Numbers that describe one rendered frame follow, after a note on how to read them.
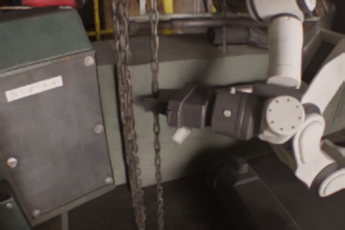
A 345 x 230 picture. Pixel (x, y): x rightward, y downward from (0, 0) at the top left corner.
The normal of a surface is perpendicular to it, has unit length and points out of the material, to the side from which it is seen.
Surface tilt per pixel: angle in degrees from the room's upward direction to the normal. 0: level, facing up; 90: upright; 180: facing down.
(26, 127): 90
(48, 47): 45
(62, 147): 90
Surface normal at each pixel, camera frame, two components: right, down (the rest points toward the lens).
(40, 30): 0.45, -0.35
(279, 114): -0.28, -0.24
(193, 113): -0.37, 0.45
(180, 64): 0.33, 0.46
